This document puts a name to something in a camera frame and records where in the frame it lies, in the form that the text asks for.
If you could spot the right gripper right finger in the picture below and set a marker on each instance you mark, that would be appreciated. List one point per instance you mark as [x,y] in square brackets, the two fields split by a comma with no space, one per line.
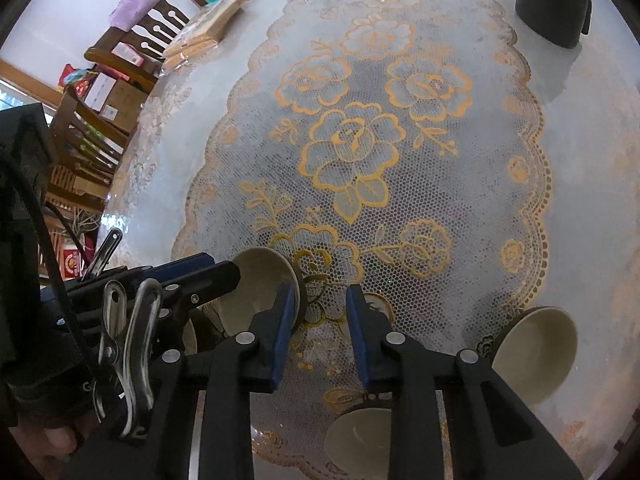
[389,361]

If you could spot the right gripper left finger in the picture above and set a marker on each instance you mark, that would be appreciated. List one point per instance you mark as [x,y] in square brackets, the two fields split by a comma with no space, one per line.
[250,362]

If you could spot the dark bowl cream inside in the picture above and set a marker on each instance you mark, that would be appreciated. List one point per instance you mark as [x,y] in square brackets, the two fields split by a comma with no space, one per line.
[262,271]

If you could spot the person's left hand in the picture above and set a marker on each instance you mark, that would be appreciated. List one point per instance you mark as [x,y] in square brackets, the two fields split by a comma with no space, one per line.
[48,449]

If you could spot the silver metal clamp left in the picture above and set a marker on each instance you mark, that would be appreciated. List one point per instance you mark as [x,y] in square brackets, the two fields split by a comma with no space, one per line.
[103,255]

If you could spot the silver metal clamp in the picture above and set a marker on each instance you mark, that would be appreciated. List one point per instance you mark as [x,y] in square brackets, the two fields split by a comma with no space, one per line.
[103,255]
[127,359]

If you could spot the silver metal clamp right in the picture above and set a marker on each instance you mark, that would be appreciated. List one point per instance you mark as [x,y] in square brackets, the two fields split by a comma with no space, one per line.
[127,359]

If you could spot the cardboard box stack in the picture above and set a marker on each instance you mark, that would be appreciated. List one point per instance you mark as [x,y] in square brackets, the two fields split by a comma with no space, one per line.
[116,101]

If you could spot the gold floral lace mat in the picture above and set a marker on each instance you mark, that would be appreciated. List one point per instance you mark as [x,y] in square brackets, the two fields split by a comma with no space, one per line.
[391,144]

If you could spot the wooden chair with purple cloth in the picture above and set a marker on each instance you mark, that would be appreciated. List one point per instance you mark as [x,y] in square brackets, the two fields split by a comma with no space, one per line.
[138,54]

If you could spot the packaged biscuit box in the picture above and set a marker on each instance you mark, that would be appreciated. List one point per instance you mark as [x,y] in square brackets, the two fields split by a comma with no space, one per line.
[208,25]

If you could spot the purple folded cloth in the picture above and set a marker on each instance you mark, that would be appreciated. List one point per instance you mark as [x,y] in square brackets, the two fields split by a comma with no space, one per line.
[130,12]

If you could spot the black cylindrical container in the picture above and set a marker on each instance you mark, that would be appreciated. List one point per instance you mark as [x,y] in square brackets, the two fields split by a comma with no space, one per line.
[561,22]

